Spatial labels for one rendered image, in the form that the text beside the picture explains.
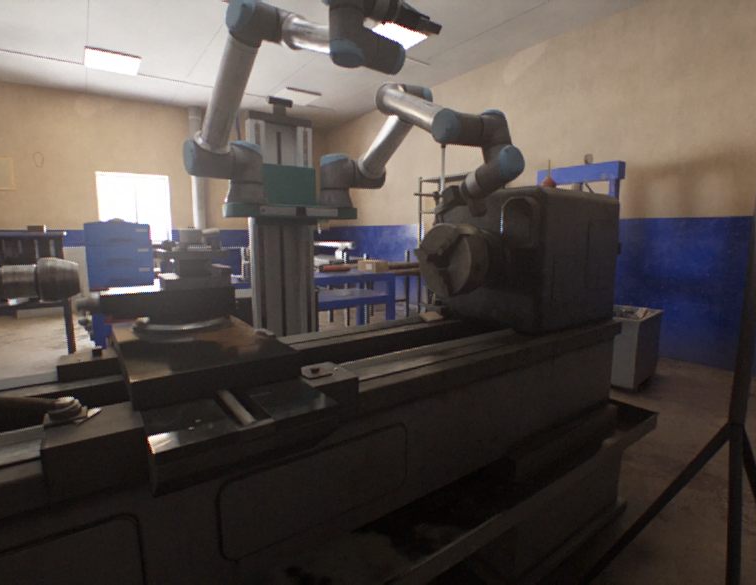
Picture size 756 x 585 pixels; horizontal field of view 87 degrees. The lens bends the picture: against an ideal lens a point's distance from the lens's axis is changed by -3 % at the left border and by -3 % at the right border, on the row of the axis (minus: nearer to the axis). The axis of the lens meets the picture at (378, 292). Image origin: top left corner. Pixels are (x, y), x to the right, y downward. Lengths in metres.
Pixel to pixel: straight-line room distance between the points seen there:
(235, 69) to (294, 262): 1.03
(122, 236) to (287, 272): 1.11
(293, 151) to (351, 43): 1.25
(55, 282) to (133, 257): 1.97
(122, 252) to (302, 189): 1.24
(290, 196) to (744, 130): 3.80
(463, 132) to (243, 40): 0.85
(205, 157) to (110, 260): 1.24
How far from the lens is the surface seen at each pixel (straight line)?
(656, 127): 4.92
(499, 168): 1.26
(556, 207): 1.49
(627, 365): 3.54
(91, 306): 1.22
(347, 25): 1.20
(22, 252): 5.14
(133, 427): 0.78
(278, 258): 2.27
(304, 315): 2.32
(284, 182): 2.21
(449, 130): 1.23
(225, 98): 1.79
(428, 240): 1.47
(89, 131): 8.23
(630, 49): 5.24
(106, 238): 2.93
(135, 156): 8.21
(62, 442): 0.78
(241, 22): 1.66
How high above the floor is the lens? 1.18
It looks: 8 degrees down
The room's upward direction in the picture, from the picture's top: straight up
